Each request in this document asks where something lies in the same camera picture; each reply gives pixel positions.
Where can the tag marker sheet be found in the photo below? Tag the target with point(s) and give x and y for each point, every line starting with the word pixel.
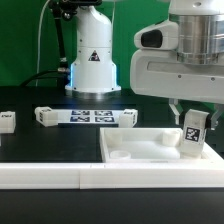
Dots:
pixel 75 116

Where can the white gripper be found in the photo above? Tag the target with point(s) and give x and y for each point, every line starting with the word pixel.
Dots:
pixel 160 74

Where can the white fence frame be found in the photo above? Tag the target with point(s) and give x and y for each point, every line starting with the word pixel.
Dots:
pixel 155 174

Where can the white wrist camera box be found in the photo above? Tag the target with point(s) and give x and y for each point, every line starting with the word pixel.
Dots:
pixel 160 36

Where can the white square table top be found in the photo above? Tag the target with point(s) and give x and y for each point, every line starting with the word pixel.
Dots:
pixel 145 145

